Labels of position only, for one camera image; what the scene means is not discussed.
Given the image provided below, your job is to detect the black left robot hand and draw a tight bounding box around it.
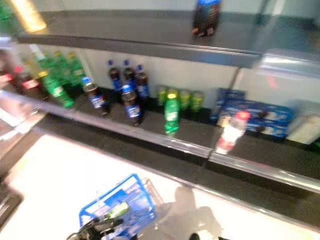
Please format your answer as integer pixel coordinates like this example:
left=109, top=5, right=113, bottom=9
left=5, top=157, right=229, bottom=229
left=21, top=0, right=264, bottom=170
left=66, top=216, right=125, bottom=240

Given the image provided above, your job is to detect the blue wire shopping basket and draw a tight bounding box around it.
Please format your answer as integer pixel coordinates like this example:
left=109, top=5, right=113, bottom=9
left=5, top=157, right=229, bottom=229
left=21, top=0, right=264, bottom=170
left=78, top=173, right=164, bottom=240

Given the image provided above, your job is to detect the green bottle in basket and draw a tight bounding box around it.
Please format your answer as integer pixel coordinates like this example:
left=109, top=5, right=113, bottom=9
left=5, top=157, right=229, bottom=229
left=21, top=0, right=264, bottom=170
left=104, top=201, right=130, bottom=219

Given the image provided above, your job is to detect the yellow drink bottle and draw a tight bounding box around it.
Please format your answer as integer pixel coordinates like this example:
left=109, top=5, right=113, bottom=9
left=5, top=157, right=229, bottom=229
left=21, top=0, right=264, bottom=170
left=9, top=0, right=48, bottom=34

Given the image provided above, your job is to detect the Pepsi bottle blue cap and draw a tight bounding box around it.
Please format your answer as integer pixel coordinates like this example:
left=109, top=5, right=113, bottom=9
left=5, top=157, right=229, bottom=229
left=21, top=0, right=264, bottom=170
left=134, top=64, right=151, bottom=100
left=107, top=59, right=124, bottom=92
left=122, top=59, right=138, bottom=88
left=120, top=84, right=145, bottom=126
left=81, top=76, right=111, bottom=117

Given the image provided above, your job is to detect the dark grey shelf board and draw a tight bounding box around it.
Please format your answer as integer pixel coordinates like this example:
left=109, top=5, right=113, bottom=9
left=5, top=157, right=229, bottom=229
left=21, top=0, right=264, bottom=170
left=34, top=117, right=320, bottom=232
left=15, top=10, right=320, bottom=74
left=0, top=82, right=320, bottom=195

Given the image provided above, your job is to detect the green soda bottle yellow cap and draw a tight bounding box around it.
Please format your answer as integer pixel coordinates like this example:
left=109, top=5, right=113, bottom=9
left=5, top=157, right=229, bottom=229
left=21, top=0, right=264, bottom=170
left=66, top=51, right=87, bottom=86
left=163, top=93, right=181, bottom=137
left=38, top=70, right=75, bottom=109
left=34, top=51, right=55, bottom=74
left=53, top=50, right=70, bottom=86

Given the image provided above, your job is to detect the Coca-Cola bottle red label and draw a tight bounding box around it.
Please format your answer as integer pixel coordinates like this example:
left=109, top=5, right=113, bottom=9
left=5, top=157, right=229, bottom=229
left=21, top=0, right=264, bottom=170
left=14, top=65, right=50, bottom=101
left=0, top=49, right=16, bottom=89

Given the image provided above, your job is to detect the clear water bottle red cap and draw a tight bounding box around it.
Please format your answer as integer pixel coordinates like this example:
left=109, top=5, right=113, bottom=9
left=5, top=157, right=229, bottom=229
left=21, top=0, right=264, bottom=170
left=215, top=110, right=251, bottom=155

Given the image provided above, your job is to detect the blue Oreo box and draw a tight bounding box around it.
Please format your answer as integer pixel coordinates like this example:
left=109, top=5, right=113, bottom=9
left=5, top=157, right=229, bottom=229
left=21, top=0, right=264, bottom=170
left=223, top=99, right=296, bottom=125
left=244, top=119, right=292, bottom=139
left=209, top=87, right=246, bottom=126

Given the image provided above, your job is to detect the white carton box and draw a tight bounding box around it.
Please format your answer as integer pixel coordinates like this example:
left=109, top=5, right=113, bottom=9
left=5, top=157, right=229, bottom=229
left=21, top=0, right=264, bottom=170
left=285, top=99, right=320, bottom=146

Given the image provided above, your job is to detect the large Pepsi bottle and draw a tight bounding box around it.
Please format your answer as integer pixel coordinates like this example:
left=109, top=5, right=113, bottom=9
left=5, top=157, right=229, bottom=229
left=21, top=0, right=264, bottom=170
left=191, top=0, right=223, bottom=39

